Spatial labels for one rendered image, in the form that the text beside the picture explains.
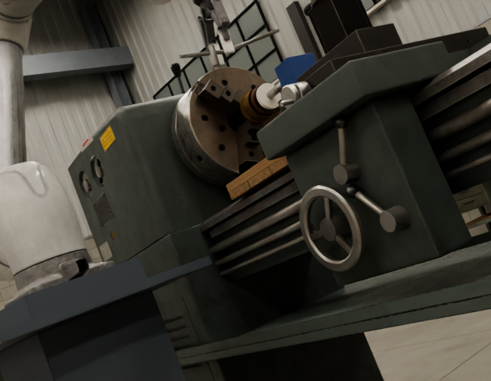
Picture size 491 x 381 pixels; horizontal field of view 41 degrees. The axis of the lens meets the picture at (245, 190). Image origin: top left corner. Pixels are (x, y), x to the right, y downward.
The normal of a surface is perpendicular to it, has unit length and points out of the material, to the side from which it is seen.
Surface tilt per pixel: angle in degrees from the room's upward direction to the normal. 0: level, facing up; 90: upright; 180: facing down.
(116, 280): 90
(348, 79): 90
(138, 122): 90
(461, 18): 90
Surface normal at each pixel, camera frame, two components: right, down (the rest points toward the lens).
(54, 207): 0.68, -0.42
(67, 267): -0.64, 0.17
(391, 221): -0.81, 0.26
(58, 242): 0.56, -0.20
